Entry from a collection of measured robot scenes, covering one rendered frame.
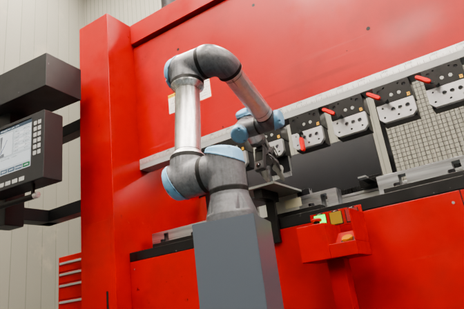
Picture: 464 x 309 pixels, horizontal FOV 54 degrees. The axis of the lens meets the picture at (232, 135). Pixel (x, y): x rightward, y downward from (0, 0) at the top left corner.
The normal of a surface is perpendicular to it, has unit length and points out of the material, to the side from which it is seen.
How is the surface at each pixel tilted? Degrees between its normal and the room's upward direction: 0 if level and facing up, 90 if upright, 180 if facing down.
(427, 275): 90
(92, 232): 90
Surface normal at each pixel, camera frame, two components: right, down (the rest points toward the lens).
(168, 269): -0.55, -0.23
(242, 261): -0.33, -0.29
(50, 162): 0.87, -0.27
